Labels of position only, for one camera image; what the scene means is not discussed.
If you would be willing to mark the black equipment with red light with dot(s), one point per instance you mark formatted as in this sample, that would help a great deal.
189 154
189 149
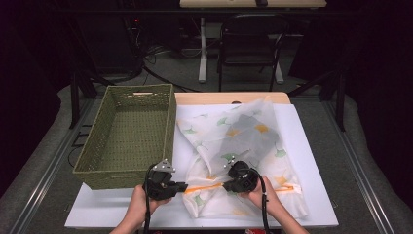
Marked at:
134 32

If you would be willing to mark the aluminium rail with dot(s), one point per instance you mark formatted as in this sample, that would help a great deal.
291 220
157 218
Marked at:
52 169
357 169

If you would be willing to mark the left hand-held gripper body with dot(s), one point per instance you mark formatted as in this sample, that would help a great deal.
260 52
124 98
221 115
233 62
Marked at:
159 185

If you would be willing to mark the white board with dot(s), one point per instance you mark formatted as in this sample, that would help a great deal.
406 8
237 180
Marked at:
308 146

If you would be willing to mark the black metal stand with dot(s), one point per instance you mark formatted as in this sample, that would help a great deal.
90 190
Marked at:
340 104
74 104

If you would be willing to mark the black folding chair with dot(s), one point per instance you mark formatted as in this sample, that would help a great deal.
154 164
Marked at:
246 42

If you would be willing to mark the light wooden desk white legs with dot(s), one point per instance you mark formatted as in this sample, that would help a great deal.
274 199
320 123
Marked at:
203 48

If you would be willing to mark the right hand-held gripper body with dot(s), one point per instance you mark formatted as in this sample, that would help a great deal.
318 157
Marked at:
245 177

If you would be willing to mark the green woven basket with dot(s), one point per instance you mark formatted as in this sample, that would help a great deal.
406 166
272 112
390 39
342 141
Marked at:
130 136

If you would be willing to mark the person's left hand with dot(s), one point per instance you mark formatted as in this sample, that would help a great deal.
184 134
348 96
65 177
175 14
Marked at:
141 208

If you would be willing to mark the leaf print mesh bag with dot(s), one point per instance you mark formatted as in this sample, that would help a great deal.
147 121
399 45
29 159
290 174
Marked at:
227 208

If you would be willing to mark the red object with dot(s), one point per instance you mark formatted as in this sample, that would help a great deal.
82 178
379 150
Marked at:
258 231

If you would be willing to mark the person's right hand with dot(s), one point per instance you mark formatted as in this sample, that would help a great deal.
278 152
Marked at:
266 198

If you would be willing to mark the dark item on desk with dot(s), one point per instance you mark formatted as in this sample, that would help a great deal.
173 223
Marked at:
261 2

